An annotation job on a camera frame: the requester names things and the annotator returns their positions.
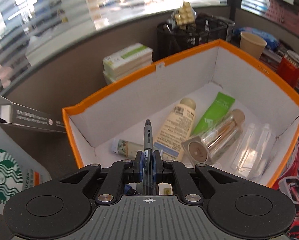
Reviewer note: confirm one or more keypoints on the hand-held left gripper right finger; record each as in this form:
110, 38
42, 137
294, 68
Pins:
155, 166

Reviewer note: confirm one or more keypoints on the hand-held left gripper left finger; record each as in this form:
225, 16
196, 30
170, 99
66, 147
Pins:
138, 166

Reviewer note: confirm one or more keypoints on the dark blue pen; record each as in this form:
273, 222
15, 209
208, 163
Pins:
148, 136

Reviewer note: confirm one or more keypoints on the orange cardboard box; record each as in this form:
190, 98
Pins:
189, 67

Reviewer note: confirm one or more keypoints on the cream lotion bottle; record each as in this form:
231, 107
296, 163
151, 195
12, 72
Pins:
174, 125

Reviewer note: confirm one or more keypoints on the clear bottle with tan cap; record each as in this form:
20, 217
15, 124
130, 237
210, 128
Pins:
214, 140

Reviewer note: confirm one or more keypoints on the green tube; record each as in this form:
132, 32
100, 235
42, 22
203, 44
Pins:
214, 112

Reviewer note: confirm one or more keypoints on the clear plastic case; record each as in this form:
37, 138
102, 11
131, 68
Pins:
252, 150

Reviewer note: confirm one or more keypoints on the stack of white green boxes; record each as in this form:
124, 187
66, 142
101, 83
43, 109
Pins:
127, 60

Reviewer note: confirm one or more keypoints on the grey cardboard box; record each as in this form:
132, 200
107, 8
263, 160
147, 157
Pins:
27, 116

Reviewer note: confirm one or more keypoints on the black mesh desk organizer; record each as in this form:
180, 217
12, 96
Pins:
179, 40

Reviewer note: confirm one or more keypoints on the colourful printed desk mat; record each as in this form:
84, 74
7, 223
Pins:
297, 200

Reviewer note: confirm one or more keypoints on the beige paper cup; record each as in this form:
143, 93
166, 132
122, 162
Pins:
252, 43

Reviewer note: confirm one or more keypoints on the red drink can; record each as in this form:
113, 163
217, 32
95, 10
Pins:
289, 68

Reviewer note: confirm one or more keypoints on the blue packet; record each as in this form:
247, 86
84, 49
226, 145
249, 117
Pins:
269, 36

